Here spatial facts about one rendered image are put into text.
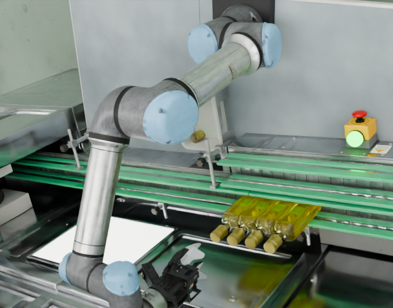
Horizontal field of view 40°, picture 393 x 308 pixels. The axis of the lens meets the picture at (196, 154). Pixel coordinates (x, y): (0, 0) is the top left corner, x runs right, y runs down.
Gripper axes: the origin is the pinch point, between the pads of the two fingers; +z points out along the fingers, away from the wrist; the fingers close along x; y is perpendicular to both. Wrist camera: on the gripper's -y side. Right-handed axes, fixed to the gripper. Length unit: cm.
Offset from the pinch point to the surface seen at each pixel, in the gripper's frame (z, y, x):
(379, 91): 50, 32, 33
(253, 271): 13.8, 9.1, -11.7
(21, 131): 23, -98, 13
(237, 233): 11.4, 6.3, 2.0
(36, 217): 19, -97, -24
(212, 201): 33.7, -17.5, -5.0
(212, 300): -2.0, 5.2, -12.1
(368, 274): 28.2, 37.6, -12.7
